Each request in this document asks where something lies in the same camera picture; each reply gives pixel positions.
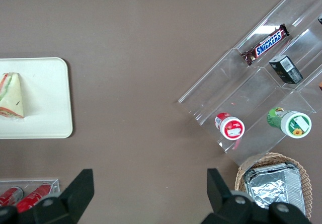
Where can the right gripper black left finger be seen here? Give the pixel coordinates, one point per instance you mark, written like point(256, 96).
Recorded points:
point(75, 196)

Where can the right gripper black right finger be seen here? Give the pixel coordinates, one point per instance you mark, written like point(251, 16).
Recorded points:
point(221, 198)

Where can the triangular sandwich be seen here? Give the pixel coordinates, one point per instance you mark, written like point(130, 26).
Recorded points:
point(12, 95)

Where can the tan wicker basket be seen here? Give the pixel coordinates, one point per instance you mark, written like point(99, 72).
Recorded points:
point(261, 159)

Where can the cream rectangular tray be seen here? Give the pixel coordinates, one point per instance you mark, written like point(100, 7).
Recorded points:
point(45, 95)

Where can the clear acrylic bottle rack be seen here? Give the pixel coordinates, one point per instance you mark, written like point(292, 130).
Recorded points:
point(54, 185)

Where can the red cola bottle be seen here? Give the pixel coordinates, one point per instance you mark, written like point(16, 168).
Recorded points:
point(10, 196)
point(32, 197)

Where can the aluminium foil container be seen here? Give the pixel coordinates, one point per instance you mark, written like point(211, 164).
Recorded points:
point(271, 186)

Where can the red yogurt cup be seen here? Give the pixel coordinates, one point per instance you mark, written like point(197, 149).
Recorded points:
point(230, 127)

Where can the green yogurt cup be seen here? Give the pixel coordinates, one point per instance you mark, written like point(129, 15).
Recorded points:
point(291, 123)

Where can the clear acrylic stepped shelf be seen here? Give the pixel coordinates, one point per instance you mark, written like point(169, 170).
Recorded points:
point(251, 95)

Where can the small black carton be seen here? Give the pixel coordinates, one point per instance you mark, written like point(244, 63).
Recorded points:
point(285, 69)

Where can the chocolate chip cookie box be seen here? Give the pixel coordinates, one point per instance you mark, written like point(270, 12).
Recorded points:
point(320, 86)

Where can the Snickers chocolate bar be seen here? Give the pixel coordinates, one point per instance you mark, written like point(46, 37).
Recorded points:
point(266, 45)

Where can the small dark packet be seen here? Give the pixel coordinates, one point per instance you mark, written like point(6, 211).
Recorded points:
point(320, 19)

